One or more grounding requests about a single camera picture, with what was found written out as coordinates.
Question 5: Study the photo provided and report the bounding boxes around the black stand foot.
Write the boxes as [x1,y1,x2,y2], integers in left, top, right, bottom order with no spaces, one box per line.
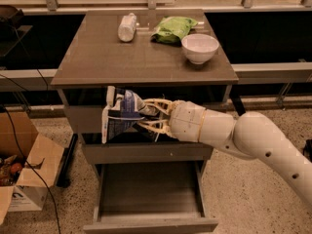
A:
[57,134,78,188]

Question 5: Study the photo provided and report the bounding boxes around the green chip bag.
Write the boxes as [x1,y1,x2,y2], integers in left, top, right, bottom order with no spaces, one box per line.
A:
[151,17,198,44]

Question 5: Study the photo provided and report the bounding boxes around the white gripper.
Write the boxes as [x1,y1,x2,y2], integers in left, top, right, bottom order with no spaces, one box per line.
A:
[137,98,206,142]

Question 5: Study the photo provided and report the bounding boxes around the items inside cardboard box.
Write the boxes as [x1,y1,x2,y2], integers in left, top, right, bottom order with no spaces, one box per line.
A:
[0,155,23,186]

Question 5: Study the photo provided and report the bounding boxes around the cardboard box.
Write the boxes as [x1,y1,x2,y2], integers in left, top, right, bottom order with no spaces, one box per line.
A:
[0,112,64,223]

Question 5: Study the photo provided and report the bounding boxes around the white plastic bottle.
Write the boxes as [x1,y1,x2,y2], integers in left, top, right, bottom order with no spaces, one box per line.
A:
[118,13,137,42]

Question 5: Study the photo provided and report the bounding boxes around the grey bottom drawer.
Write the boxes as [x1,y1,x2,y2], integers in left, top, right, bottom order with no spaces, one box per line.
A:
[84,161,217,234]

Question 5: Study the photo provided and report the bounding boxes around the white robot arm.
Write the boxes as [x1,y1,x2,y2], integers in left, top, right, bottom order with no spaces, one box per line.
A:
[138,98,312,206]

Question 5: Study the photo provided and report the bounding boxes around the black cable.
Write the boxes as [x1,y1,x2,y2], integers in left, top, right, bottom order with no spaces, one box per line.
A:
[0,71,62,234]

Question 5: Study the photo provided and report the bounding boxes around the grey drawer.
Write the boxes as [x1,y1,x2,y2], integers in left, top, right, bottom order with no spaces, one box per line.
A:
[82,141,214,164]
[84,161,217,234]
[63,101,227,135]

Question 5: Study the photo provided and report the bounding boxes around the grey top drawer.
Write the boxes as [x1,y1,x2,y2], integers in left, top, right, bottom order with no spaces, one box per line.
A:
[63,101,227,135]

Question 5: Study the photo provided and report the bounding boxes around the grey middle drawer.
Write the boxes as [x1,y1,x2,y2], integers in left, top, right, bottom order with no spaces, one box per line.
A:
[82,141,214,164]

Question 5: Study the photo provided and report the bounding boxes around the grey drawer cabinet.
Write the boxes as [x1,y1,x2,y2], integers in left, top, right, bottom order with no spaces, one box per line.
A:
[50,9,240,168]

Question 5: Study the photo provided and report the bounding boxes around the dark desk lamp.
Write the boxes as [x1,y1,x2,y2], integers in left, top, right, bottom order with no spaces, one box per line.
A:
[0,5,32,60]

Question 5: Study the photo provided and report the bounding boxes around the white bowl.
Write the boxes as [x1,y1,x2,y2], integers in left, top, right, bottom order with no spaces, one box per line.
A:
[181,33,219,64]

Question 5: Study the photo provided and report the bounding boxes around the blue chip bag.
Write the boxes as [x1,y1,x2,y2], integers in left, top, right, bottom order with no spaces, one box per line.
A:
[101,86,159,144]

